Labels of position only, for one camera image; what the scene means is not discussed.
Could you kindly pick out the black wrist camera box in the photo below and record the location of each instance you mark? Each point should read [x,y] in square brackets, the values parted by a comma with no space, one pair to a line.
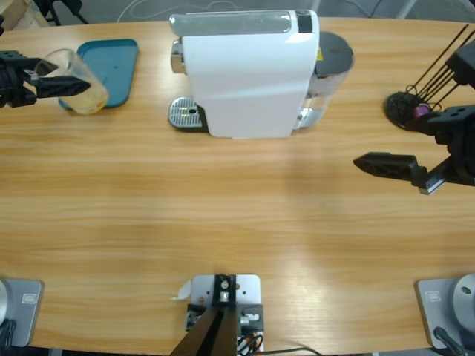
[464,65]

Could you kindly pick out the white table leg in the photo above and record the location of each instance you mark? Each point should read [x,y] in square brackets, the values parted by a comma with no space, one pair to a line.
[407,7]
[316,4]

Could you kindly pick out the black metal frame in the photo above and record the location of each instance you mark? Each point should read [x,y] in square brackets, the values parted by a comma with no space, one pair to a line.
[67,3]

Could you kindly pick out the white capsule coffee machine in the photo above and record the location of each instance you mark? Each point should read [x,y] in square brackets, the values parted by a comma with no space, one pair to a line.
[252,81]

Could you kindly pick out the purple coffee capsule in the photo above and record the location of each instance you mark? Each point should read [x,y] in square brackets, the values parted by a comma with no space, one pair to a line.
[421,110]

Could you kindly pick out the clear drinking glass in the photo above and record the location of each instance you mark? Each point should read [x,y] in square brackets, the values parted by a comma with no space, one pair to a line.
[92,100]

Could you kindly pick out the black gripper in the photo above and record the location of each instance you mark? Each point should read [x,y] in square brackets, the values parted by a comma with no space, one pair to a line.
[15,87]
[464,159]

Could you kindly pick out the white tape tab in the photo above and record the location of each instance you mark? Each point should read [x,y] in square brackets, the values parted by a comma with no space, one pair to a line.
[183,291]

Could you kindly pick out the teal plastic tray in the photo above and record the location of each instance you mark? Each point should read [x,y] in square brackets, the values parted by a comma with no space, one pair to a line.
[115,63]

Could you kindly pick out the cardboard box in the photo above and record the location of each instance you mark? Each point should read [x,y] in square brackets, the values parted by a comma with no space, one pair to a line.
[11,15]

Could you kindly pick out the clear water tank dark lid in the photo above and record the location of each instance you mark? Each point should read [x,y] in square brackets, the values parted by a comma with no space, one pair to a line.
[334,55]

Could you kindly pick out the black camera post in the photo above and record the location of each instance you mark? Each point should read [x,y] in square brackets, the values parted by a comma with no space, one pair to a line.
[213,333]

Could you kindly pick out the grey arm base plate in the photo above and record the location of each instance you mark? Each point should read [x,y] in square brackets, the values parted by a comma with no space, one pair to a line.
[26,311]
[434,311]

